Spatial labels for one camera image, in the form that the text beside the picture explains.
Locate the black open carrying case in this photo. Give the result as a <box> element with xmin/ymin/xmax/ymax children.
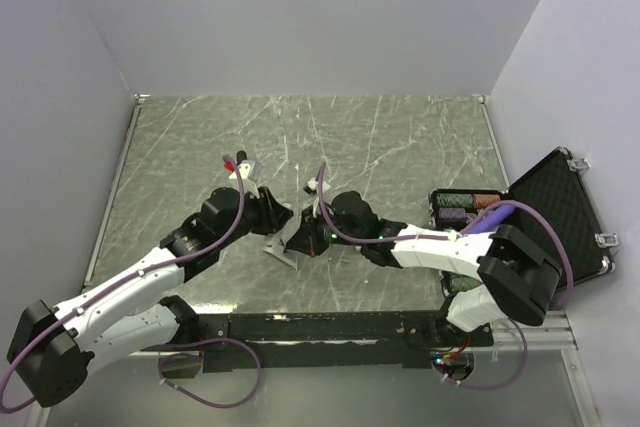
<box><xmin>428</xmin><ymin>146</ymin><xmax>620</xmax><ymax>301</ymax></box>

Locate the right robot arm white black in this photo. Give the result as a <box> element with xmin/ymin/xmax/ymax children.
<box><xmin>285</xmin><ymin>191</ymin><xmax>561</xmax><ymax>345</ymax></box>

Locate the purple marker pen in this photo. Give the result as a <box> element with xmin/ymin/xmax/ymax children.
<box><xmin>461</xmin><ymin>201</ymin><xmax>516</xmax><ymax>235</ymax></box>

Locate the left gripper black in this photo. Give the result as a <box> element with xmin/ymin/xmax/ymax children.
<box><xmin>216</xmin><ymin>184</ymin><xmax>292</xmax><ymax>248</ymax></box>

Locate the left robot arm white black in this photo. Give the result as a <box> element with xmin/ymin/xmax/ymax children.
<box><xmin>7</xmin><ymin>187</ymin><xmax>293</xmax><ymax>407</ymax></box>

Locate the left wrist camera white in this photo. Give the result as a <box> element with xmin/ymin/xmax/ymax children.
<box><xmin>224</xmin><ymin>160</ymin><xmax>262</xmax><ymax>198</ymax></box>

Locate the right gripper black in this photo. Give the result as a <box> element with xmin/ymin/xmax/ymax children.
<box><xmin>286</xmin><ymin>203</ymin><xmax>364</xmax><ymax>258</ymax></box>

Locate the blue stapler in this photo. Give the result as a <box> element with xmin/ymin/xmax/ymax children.
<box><xmin>236</xmin><ymin>150</ymin><xmax>248</xmax><ymax>164</ymax></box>

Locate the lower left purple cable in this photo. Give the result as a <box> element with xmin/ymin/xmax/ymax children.
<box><xmin>157</xmin><ymin>336</ymin><xmax>263</xmax><ymax>408</ymax></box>

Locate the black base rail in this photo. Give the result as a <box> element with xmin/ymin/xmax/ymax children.
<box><xmin>148</xmin><ymin>311</ymin><xmax>494</xmax><ymax>373</ymax></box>

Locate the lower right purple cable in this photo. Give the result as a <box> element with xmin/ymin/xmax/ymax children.
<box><xmin>433</xmin><ymin>321</ymin><xmax>530</xmax><ymax>391</ymax></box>

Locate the white stapler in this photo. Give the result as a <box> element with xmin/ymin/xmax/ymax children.
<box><xmin>262</xmin><ymin>230</ymin><xmax>298</xmax><ymax>270</ymax></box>

